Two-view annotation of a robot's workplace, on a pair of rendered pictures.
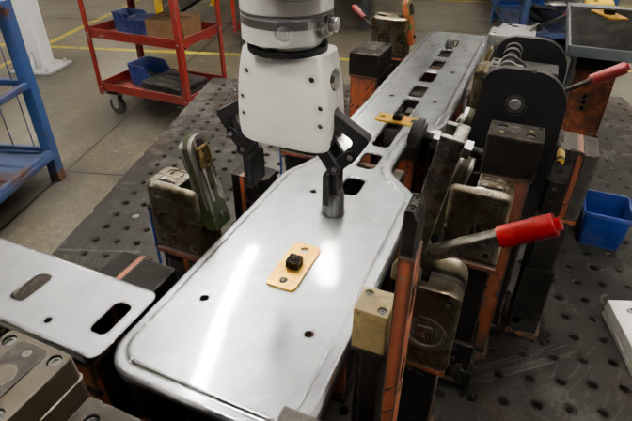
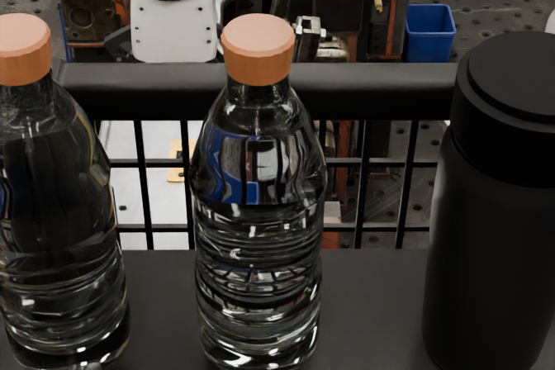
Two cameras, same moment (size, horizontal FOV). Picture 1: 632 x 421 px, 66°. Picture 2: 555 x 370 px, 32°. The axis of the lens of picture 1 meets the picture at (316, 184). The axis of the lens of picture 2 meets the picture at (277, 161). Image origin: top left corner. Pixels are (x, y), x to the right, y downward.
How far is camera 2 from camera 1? 0.74 m
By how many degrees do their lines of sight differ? 22
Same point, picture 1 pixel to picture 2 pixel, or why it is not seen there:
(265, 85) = (160, 18)
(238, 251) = not seen: hidden behind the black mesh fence
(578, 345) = (426, 171)
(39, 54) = not seen: outside the picture
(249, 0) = not seen: outside the picture
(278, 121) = (173, 43)
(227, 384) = not seen: hidden behind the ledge
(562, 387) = (419, 211)
